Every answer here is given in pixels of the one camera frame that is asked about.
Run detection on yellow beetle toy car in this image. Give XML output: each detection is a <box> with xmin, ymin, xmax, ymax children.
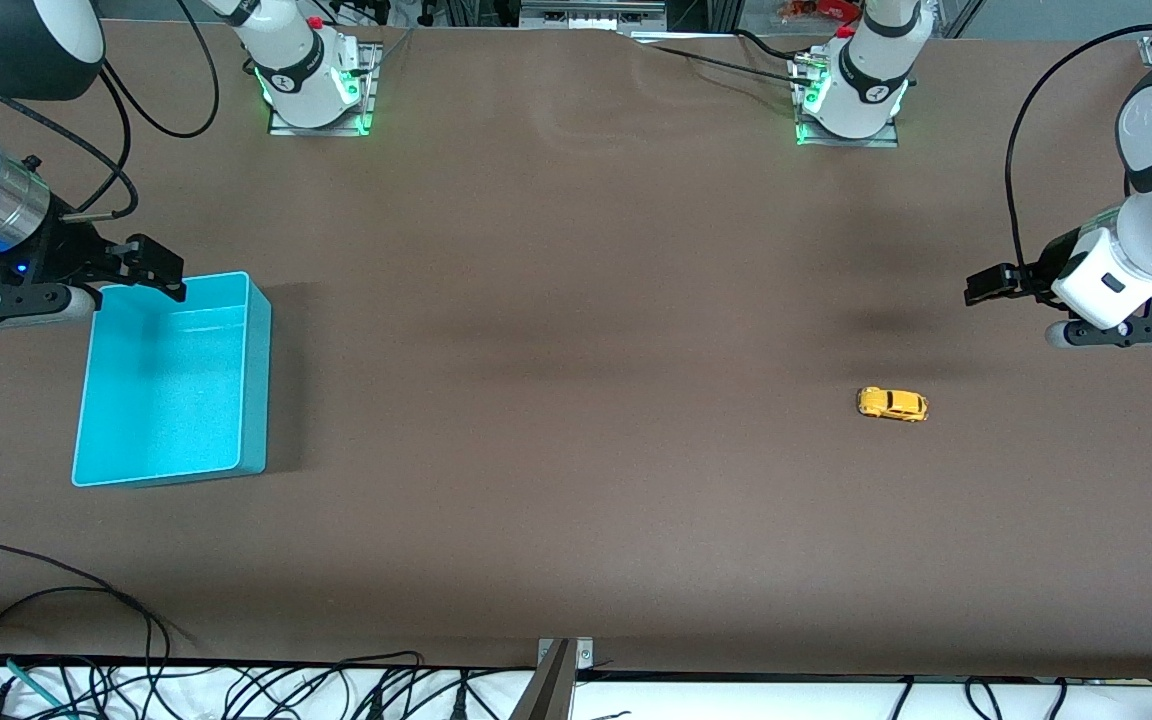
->
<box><xmin>856</xmin><ymin>386</ymin><xmax>930</xmax><ymax>424</ymax></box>

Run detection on turquoise plastic bin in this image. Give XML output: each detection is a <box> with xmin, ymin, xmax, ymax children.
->
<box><xmin>71</xmin><ymin>270</ymin><xmax>272</xmax><ymax>489</ymax></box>

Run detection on red orange package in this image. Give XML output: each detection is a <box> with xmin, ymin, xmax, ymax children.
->
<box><xmin>779</xmin><ymin>0</ymin><xmax>862</xmax><ymax>23</ymax></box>

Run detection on dark metal strut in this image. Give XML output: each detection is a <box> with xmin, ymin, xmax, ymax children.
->
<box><xmin>509</xmin><ymin>640</ymin><xmax>577</xmax><ymax>720</ymax></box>

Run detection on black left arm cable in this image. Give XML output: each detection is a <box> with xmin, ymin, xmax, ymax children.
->
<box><xmin>1004</xmin><ymin>22</ymin><xmax>1152</xmax><ymax>291</ymax></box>

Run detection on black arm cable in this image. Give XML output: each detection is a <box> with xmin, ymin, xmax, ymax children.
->
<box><xmin>0</xmin><ymin>0</ymin><xmax>222</xmax><ymax>221</ymax></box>
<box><xmin>1004</xmin><ymin>22</ymin><xmax>1152</xmax><ymax>291</ymax></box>

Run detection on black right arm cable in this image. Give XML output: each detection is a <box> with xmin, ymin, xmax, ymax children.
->
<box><xmin>0</xmin><ymin>0</ymin><xmax>222</xmax><ymax>221</ymax></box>

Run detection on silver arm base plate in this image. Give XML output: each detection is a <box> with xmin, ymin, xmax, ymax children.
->
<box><xmin>268</xmin><ymin>42</ymin><xmax>379</xmax><ymax>137</ymax></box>
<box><xmin>794</xmin><ymin>55</ymin><xmax>903</xmax><ymax>149</ymax></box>

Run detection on aluminium frame strut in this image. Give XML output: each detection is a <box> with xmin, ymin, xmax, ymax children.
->
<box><xmin>936</xmin><ymin>0</ymin><xmax>987</xmax><ymax>39</ymax></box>

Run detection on black base cable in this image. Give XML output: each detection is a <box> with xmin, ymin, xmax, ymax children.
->
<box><xmin>636</xmin><ymin>30</ymin><xmax>817</xmax><ymax>86</ymax></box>

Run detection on teal cable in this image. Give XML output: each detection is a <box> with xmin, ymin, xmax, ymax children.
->
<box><xmin>0</xmin><ymin>652</ymin><xmax>72</xmax><ymax>720</ymax></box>

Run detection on silver aluminium frame rail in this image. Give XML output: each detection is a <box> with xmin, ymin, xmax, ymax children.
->
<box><xmin>519</xmin><ymin>0</ymin><xmax>669</xmax><ymax>33</ymax></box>

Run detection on grey metal bracket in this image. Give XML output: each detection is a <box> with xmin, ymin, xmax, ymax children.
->
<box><xmin>536</xmin><ymin>637</ymin><xmax>595</xmax><ymax>669</ymax></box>

